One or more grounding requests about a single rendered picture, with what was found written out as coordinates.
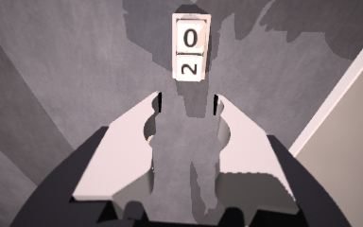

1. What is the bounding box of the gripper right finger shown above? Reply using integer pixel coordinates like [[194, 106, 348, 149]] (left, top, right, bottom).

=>
[[214, 94, 352, 227]]

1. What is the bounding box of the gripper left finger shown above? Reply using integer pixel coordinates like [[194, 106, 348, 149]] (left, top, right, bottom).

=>
[[9, 91, 162, 227]]

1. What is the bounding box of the white number cube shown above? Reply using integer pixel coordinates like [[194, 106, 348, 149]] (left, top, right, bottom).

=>
[[176, 52, 203, 81], [176, 20, 206, 53]]

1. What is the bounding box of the white rectangular tray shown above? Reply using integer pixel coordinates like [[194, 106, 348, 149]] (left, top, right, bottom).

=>
[[173, 13, 211, 79]]

